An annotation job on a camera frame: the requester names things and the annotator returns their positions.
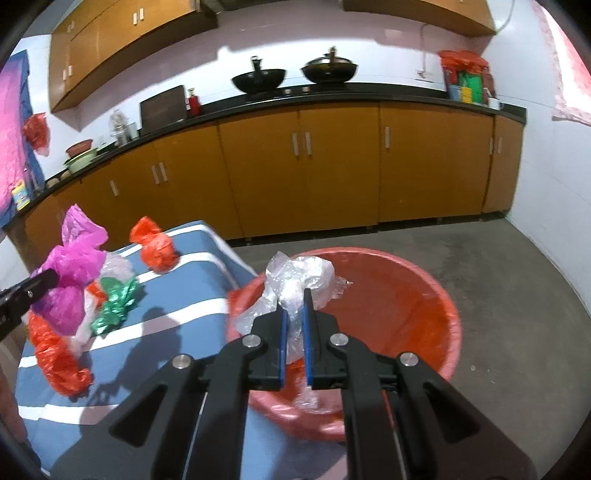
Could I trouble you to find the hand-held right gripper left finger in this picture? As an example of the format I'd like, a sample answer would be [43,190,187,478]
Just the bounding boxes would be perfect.
[48,310,289,480]

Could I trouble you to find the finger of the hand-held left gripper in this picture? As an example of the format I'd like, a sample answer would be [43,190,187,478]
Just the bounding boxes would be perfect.
[0,268,60,342]

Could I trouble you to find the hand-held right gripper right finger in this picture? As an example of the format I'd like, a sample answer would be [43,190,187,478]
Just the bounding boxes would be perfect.
[302,288,539,480]

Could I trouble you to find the pink plastic bag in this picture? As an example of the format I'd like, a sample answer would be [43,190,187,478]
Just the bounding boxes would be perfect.
[30,204,109,335]

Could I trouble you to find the clear plastic bag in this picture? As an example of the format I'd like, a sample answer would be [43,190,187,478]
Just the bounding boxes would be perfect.
[235,251,354,411]

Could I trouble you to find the long red plastic bag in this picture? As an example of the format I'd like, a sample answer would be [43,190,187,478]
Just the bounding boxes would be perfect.
[28,311,94,398]

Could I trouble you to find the large red plastic basin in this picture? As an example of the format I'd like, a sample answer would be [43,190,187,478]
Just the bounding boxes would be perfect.
[226,248,463,441]

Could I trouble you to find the knotted red plastic bag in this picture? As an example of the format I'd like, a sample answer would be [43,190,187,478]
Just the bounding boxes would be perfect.
[129,216,178,271]

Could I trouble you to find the person's left forearm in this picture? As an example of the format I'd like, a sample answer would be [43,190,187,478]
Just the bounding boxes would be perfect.
[0,369,28,444]

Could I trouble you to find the green foil wrapper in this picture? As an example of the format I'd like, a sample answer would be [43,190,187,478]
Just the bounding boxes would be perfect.
[90,276,143,337]

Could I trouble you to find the white translucent plastic bag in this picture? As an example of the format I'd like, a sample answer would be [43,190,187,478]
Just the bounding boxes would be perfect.
[69,253,134,356]

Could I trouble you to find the small colourful packet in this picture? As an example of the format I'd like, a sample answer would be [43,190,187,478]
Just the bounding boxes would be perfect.
[11,181,31,212]

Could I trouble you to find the blue white striped cloth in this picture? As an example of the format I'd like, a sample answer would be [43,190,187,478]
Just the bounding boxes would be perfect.
[16,220,347,480]

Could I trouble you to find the green basin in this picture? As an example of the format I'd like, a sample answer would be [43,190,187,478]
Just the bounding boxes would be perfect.
[65,148,100,174]

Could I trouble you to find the hanging red plastic bag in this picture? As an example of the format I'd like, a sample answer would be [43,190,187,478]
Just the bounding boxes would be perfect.
[23,113,49,158]

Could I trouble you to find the wooden lower kitchen cabinets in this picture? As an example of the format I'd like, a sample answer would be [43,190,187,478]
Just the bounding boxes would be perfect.
[23,102,525,273]

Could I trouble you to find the glass jar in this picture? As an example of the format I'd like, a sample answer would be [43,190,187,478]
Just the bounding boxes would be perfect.
[110,110,130,146]

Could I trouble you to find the dark wooden cutting board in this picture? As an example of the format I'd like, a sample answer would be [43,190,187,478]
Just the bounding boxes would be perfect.
[140,85,188,134]

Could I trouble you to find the black kitchen countertop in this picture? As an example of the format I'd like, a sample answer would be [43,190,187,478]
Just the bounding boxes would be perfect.
[28,83,527,204]

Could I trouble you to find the black wok without lid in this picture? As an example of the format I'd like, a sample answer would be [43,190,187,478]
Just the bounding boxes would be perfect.
[231,55,287,95]

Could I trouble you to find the black wok with lid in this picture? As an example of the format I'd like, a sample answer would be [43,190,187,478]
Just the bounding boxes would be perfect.
[300,46,360,85]

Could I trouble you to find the red bag of bottles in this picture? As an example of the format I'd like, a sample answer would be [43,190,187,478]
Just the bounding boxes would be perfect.
[438,50,495,104]

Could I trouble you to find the long wooden wall cabinet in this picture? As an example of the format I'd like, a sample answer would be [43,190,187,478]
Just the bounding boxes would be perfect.
[48,0,218,114]

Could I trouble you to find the pink patterned wall cloth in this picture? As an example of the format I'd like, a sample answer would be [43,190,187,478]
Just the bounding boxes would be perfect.
[540,4,591,127]

